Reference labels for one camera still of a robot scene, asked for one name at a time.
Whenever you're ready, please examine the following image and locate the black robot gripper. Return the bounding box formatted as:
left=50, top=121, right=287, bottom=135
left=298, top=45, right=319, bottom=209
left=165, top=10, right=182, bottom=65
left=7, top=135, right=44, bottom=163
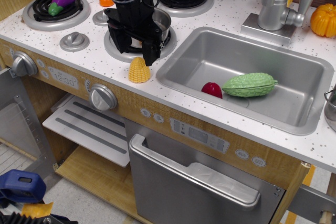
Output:
left=104, top=0, right=162, bottom=67

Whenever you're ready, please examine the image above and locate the yellow toy corn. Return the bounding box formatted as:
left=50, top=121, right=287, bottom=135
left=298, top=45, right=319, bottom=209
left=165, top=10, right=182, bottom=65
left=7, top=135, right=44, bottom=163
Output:
left=128, top=57, right=151, bottom=83

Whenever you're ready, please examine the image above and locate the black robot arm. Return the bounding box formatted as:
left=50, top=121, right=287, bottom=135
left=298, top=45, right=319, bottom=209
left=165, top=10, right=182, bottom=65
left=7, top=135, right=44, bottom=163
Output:
left=104, top=0, right=163, bottom=66

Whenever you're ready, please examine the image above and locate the right front stove burner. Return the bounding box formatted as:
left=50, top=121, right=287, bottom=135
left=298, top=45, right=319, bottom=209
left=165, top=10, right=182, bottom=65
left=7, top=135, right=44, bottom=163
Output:
left=104, top=28, right=177, bottom=63

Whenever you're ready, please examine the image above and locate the stove burner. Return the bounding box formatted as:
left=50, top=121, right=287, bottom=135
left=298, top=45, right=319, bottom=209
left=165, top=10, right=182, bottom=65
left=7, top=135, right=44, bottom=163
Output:
left=104, top=28, right=177, bottom=63
left=157, top=0, right=214, bottom=18
left=23, top=0, right=91, bottom=31

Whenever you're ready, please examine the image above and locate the small steel pan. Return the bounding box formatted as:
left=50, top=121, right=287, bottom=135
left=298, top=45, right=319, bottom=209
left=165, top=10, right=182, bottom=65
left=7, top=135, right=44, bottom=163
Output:
left=131, top=8, right=172, bottom=49

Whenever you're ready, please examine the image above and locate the right back stove burner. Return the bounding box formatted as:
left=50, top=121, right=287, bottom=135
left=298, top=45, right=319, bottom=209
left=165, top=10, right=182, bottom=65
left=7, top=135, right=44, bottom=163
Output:
left=157, top=0, right=214, bottom=18

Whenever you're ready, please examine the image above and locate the left front stove burner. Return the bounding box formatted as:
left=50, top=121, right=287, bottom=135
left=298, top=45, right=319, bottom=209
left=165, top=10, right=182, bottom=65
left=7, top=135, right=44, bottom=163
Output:
left=23, top=0, right=91, bottom=31

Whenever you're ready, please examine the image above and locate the silver countertop knob middle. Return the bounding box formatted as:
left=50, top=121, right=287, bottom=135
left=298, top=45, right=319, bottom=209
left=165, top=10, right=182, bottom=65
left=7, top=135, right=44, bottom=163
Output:
left=92, top=10, right=108, bottom=26

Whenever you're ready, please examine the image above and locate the silver countertop knob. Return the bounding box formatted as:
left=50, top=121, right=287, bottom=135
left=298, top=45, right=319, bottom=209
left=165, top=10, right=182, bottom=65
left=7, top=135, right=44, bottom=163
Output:
left=59, top=32, right=90, bottom=52
left=92, top=10, right=108, bottom=26

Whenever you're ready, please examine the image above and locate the silver countertop knob front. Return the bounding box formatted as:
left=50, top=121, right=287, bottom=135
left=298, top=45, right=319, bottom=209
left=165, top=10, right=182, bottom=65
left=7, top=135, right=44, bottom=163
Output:
left=59, top=32, right=90, bottom=52

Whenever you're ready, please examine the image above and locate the silver oven knob right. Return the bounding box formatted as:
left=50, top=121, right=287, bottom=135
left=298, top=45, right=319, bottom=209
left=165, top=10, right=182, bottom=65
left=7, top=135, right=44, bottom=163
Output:
left=89, top=83, right=118, bottom=111

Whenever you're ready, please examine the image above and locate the silver oven knob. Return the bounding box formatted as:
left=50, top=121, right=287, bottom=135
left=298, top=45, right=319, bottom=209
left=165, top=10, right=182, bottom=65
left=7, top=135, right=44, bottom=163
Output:
left=12, top=51, right=38, bottom=77
left=89, top=83, right=118, bottom=111

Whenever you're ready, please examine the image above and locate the red toy pepper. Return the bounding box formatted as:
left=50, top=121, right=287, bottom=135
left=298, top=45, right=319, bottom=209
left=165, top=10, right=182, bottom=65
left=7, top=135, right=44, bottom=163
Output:
left=201, top=82, right=223, bottom=99

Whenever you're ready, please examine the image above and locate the purple toy eggplant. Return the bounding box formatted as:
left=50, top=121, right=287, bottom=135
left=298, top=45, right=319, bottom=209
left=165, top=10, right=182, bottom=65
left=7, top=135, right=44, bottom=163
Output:
left=48, top=0, right=75, bottom=16

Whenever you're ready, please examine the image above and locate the white oven rack shelf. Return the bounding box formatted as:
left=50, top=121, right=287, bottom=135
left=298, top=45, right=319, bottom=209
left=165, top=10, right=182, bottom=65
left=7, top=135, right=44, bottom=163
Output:
left=43, top=95, right=130, bottom=167

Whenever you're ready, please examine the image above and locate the silver oven knob left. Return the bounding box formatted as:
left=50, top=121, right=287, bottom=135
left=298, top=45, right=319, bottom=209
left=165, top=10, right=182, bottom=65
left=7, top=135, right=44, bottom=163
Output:
left=12, top=51, right=38, bottom=77

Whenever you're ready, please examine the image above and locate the green toy bitter gourd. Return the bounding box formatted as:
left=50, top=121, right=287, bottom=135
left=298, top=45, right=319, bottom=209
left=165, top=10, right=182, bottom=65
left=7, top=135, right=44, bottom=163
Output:
left=222, top=73, right=278, bottom=98

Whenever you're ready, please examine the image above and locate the silver toy faucet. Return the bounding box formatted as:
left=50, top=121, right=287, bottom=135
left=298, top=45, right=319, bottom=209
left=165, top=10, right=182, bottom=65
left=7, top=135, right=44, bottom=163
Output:
left=240, top=0, right=313, bottom=46

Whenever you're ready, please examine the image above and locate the silver dishwasher door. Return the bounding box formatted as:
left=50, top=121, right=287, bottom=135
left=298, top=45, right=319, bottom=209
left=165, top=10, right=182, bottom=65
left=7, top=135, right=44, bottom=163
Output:
left=125, top=120, right=285, bottom=223

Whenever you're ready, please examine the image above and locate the open oven door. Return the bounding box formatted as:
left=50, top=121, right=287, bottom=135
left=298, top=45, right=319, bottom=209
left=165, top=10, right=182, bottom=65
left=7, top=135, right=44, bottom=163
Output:
left=1, top=68, right=57, bottom=178

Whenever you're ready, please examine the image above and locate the silver toy sink basin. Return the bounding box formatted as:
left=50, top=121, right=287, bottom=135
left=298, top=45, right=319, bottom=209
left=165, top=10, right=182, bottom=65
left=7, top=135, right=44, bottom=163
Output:
left=156, top=27, right=334, bottom=135

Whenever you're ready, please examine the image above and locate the blue clamp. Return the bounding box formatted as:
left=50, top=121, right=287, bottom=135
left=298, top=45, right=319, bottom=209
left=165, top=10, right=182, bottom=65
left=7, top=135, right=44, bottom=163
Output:
left=1, top=169, right=47, bottom=204

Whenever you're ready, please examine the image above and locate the orange toy pumpkin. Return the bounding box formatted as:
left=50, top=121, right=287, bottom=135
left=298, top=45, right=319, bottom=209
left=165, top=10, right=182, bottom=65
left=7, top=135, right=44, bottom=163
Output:
left=310, top=3, right=335, bottom=38

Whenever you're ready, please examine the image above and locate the steel pot at edge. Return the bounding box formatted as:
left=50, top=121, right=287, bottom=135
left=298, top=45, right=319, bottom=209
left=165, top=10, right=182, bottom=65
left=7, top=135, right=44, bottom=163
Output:
left=324, top=88, right=336, bottom=131

